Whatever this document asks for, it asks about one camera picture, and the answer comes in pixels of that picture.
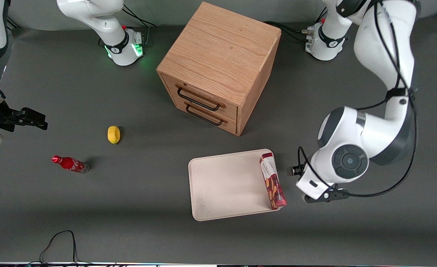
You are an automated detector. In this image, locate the red cookie box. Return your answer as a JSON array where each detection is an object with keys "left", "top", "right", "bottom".
[{"left": 259, "top": 152, "right": 288, "bottom": 210}]

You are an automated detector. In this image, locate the cream plastic tray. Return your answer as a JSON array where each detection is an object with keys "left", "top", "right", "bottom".
[{"left": 188, "top": 149, "right": 284, "bottom": 222}]

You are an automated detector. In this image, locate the red cola bottle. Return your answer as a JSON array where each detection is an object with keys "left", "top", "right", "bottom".
[{"left": 52, "top": 155, "right": 89, "bottom": 174}]

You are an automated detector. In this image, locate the yellow lemon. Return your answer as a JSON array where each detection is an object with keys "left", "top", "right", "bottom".
[{"left": 107, "top": 125, "right": 121, "bottom": 144}]

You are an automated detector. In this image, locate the wooden drawer front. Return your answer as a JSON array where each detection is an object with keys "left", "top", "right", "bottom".
[
  {"left": 162, "top": 74, "right": 239, "bottom": 119},
  {"left": 172, "top": 97, "right": 238, "bottom": 135}
]

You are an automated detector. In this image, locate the wooden two-drawer cabinet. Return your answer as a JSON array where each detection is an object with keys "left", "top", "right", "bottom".
[{"left": 156, "top": 1, "right": 282, "bottom": 136}]

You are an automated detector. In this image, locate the black left arm wrist cable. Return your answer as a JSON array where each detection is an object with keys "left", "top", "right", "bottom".
[{"left": 337, "top": 0, "right": 418, "bottom": 198}]

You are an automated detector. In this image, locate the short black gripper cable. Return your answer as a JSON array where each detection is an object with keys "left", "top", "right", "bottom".
[{"left": 287, "top": 146, "right": 328, "bottom": 187}]

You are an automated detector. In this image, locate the thin black looped cable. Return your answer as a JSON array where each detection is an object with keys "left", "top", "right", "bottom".
[{"left": 27, "top": 230, "right": 93, "bottom": 266}]

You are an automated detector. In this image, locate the black right arm base cable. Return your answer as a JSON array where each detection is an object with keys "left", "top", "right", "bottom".
[{"left": 122, "top": 4, "right": 157, "bottom": 47}]

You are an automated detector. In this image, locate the black arm base cable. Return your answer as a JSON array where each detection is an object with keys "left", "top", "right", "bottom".
[
  {"left": 122, "top": 4, "right": 157, "bottom": 47},
  {"left": 265, "top": 7, "right": 329, "bottom": 42}
]

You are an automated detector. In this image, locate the black metal drawer handle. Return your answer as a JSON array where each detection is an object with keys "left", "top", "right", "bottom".
[
  {"left": 185, "top": 104, "right": 224, "bottom": 126},
  {"left": 177, "top": 86, "right": 221, "bottom": 112}
]

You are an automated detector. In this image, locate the black left arm base cable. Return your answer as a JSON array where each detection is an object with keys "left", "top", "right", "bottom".
[{"left": 265, "top": 7, "right": 329, "bottom": 42}]

